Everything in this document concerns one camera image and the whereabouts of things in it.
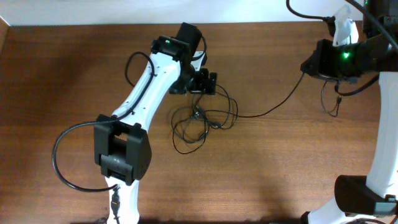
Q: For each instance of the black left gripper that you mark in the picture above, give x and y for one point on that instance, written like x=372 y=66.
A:
x=200 y=87

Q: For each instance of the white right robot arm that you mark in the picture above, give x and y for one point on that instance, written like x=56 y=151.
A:
x=363 y=198

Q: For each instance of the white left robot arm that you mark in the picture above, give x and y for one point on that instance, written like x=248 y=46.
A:
x=121 y=143

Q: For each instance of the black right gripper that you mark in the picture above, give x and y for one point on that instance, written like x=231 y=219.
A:
x=314 y=65

